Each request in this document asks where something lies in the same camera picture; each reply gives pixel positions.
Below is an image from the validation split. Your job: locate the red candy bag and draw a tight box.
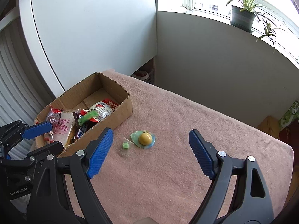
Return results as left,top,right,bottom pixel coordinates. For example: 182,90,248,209
46,106,62,131

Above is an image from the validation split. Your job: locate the small green candy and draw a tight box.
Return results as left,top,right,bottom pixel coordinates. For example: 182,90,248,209
119,138,132,157

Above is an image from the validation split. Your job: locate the purple chocolate bar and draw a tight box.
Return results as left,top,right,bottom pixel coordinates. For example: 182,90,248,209
73,124,88,141

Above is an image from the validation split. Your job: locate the green snack packet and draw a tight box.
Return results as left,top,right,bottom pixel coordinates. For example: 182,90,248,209
78,110,97,126

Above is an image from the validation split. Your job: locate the large red snack bag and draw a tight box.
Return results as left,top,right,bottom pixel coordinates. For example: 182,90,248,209
89,98,119,123

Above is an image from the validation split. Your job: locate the yellow jelly cup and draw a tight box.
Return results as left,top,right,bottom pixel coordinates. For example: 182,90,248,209
130,130,156,149

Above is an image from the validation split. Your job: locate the white bread package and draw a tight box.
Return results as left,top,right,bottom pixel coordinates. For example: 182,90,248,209
44,111,75,147

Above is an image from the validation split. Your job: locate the cardboard box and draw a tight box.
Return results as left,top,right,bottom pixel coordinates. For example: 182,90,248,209
34,72,133,157

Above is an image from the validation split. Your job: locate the pink tablecloth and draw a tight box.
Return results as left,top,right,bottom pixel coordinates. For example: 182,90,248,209
91,70,293,223

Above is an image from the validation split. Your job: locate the green carton box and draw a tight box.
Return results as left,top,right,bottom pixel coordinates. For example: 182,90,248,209
279,100,299,130

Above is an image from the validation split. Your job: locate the white cabinet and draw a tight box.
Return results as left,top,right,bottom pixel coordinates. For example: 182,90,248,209
19,0,157,97

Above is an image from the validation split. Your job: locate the potted spider plant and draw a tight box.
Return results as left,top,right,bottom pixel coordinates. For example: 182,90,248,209
226,0,268,33

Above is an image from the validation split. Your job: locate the window frame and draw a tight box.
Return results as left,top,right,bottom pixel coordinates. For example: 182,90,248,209
182,0,298,65

